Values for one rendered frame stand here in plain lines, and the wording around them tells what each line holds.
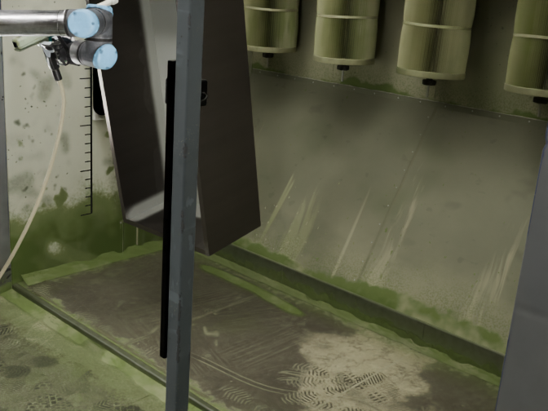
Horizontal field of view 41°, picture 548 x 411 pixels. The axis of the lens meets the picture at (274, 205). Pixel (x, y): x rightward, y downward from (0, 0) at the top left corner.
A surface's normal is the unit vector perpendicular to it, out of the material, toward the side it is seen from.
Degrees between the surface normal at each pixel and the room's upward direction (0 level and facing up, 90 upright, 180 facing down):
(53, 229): 90
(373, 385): 0
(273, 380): 0
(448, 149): 57
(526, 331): 90
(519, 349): 90
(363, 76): 90
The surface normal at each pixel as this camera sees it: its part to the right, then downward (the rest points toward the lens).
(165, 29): -0.64, 0.37
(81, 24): 0.00, 0.29
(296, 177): -0.53, -0.38
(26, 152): 0.73, 0.25
